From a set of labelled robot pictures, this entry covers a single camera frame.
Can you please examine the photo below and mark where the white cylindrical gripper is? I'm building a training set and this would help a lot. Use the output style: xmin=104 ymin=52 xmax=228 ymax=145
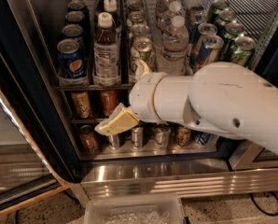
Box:
xmin=94 ymin=60 xmax=168 ymax=136

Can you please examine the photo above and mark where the blue pepsi can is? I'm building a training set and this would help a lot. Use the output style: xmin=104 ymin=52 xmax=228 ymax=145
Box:
xmin=57 ymin=38 xmax=85 ymax=79

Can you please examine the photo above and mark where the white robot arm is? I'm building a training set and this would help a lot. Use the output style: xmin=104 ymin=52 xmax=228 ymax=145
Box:
xmin=95 ymin=61 xmax=278 ymax=155

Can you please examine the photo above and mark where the orange can middle shelf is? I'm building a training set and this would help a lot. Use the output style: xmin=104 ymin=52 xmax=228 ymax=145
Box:
xmin=100 ymin=90 xmax=118 ymax=116

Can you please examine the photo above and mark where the silver can shelf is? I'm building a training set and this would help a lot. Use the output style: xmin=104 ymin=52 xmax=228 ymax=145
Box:
xmin=107 ymin=134 xmax=121 ymax=150
xmin=132 ymin=127 xmax=144 ymax=149

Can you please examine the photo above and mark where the front white 7up can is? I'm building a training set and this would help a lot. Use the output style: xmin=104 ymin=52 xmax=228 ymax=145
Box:
xmin=131 ymin=37 xmax=155 ymax=76

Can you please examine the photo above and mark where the white can bottom shelf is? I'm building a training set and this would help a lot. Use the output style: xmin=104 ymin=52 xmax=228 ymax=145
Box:
xmin=152 ymin=126 xmax=171 ymax=149

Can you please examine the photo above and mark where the brown can middle shelf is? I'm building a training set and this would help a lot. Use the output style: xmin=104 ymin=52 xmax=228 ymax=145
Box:
xmin=71 ymin=91 xmax=91 ymax=119

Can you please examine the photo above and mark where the red can bottom shelf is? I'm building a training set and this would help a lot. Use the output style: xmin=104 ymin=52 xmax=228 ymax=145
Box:
xmin=79 ymin=125 xmax=98 ymax=151

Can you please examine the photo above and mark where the stainless steel fridge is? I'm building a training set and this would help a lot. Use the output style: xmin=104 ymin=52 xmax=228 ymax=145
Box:
xmin=0 ymin=0 xmax=278 ymax=203

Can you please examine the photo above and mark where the blue can bottom shelf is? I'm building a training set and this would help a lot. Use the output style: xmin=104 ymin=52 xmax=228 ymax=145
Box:
xmin=194 ymin=132 xmax=211 ymax=146

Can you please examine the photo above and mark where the rear 7up can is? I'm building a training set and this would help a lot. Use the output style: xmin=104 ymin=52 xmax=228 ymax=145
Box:
xmin=126 ymin=0 xmax=144 ymax=13

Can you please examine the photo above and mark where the dark pepsi can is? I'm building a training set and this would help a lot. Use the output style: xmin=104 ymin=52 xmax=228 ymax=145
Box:
xmin=62 ymin=24 xmax=84 ymax=45
xmin=67 ymin=0 xmax=89 ymax=16
xmin=64 ymin=11 xmax=87 ymax=28

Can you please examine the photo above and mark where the front red bull can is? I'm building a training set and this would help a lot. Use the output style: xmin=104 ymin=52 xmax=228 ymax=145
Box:
xmin=194 ymin=35 xmax=224 ymax=72

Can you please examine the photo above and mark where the red bull can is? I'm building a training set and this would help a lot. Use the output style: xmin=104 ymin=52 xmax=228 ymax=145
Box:
xmin=186 ymin=4 xmax=204 ymax=18
xmin=190 ymin=22 xmax=217 ymax=68
xmin=188 ymin=14 xmax=207 ymax=44
xmin=194 ymin=35 xmax=224 ymax=72

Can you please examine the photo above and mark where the rear dark pepsi can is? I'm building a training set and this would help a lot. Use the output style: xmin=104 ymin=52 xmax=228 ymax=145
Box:
xmin=67 ymin=0 xmax=89 ymax=16

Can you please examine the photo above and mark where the rear red bull can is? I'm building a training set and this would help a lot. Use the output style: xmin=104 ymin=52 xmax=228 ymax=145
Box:
xmin=186 ymin=4 xmax=204 ymax=18

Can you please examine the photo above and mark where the green soda can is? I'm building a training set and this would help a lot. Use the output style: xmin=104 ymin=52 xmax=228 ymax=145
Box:
xmin=226 ymin=36 xmax=257 ymax=66
xmin=219 ymin=22 xmax=245 ymax=61
xmin=214 ymin=9 xmax=237 ymax=30
xmin=207 ymin=0 xmax=229 ymax=23

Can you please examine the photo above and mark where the front green soda can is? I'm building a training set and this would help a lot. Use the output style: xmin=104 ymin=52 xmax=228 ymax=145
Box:
xmin=226 ymin=36 xmax=257 ymax=66

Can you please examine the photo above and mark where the rear green soda can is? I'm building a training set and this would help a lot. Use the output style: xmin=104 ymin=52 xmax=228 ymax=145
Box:
xmin=207 ymin=0 xmax=229 ymax=23

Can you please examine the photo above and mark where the open glass fridge door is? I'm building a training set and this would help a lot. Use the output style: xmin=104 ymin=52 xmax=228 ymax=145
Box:
xmin=0 ymin=35 xmax=74 ymax=221

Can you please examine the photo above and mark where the front clear water bottle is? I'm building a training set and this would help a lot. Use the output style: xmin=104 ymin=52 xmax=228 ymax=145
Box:
xmin=157 ymin=16 xmax=188 ymax=76

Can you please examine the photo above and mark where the clear plastic bin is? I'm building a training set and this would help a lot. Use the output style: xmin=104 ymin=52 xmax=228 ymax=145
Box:
xmin=84 ymin=194 xmax=188 ymax=224

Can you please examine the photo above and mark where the top wire shelf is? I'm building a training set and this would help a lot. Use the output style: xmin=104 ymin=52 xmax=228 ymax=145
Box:
xmin=55 ymin=0 xmax=278 ymax=91

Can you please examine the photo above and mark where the black power cable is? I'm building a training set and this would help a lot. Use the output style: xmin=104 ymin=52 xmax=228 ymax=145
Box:
xmin=249 ymin=190 xmax=278 ymax=217

